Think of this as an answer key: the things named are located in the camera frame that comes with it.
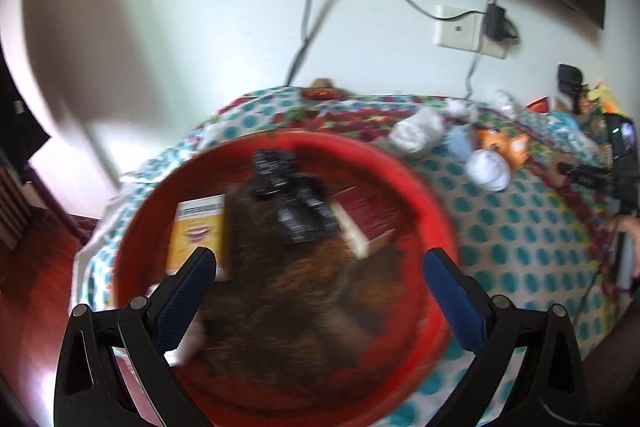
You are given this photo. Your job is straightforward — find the white sock ball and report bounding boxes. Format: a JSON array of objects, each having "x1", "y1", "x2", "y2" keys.
[{"x1": 465, "y1": 149, "x2": 511, "y2": 192}]

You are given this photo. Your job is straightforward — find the white blue plastic bag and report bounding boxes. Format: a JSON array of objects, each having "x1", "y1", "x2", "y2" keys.
[{"x1": 525, "y1": 109, "x2": 601, "y2": 152}]

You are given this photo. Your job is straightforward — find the yellow medicine box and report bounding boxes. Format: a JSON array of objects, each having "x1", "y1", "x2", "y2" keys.
[{"x1": 165, "y1": 194, "x2": 228, "y2": 280}]

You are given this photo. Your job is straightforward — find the person's dark clothing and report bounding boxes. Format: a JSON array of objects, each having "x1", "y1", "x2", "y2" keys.
[{"x1": 582, "y1": 322, "x2": 640, "y2": 427}]

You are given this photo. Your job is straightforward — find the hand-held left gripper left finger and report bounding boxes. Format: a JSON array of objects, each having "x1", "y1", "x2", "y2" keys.
[{"x1": 54, "y1": 247, "x2": 218, "y2": 427}]

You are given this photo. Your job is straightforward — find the hanging dark clothing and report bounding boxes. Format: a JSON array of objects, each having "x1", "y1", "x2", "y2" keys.
[{"x1": 0, "y1": 52, "x2": 51, "y2": 178}]

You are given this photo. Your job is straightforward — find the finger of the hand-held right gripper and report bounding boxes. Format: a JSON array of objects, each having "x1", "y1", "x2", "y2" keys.
[{"x1": 557, "y1": 162, "x2": 618, "y2": 192}]

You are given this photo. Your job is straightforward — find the orange rubber toy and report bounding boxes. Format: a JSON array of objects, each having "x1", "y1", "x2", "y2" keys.
[{"x1": 475, "y1": 127, "x2": 531, "y2": 168}]

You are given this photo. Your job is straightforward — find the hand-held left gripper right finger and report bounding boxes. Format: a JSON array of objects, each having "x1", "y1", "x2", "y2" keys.
[{"x1": 422, "y1": 248, "x2": 588, "y2": 427}]

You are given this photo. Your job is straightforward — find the black plastic bag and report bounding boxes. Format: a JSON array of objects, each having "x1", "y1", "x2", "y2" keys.
[{"x1": 247, "y1": 148, "x2": 338, "y2": 244}]

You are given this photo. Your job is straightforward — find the red round tray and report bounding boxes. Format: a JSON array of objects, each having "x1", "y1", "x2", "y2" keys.
[{"x1": 114, "y1": 131, "x2": 461, "y2": 427}]

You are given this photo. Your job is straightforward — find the brown wooden slatted furniture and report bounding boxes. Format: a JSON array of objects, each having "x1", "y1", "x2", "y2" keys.
[{"x1": 0, "y1": 147, "x2": 31, "y2": 253}]

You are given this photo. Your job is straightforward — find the black adapter cable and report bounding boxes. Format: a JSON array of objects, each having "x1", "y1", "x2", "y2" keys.
[{"x1": 462, "y1": 51, "x2": 482, "y2": 101}]

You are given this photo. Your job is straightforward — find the black power adapter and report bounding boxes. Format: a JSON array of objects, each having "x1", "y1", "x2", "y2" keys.
[{"x1": 485, "y1": 0, "x2": 518, "y2": 42}]

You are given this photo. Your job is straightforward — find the person's right hand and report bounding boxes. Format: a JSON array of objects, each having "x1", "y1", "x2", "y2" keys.
[{"x1": 606, "y1": 213, "x2": 640, "y2": 280}]

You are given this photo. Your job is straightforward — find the pile of colourful packets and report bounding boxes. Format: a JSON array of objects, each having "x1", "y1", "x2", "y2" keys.
[{"x1": 580, "y1": 79, "x2": 640, "y2": 158}]

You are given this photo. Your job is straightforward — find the dark red box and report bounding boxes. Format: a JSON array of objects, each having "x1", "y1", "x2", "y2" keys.
[{"x1": 327, "y1": 187, "x2": 398, "y2": 260}]

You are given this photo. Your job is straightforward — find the polka dot cloth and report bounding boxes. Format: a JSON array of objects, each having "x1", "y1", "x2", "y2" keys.
[{"x1": 75, "y1": 87, "x2": 640, "y2": 427}]

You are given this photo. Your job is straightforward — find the small white sock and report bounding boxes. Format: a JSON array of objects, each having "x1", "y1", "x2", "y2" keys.
[{"x1": 447, "y1": 99, "x2": 478, "y2": 122}]

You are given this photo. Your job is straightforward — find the white wall socket plate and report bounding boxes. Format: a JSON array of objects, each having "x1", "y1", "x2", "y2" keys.
[{"x1": 434, "y1": 4, "x2": 488, "y2": 50}]

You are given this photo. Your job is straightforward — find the light blue sock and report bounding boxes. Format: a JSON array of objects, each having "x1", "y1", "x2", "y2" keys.
[{"x1": 445, "y1": 127, "x2": 476, "y2": 158}]

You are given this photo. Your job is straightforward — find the red foil snack packet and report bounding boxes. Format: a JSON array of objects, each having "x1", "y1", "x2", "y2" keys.
[{"x1": 300, "y1": 78, "x2": 341, "y2": 100}]

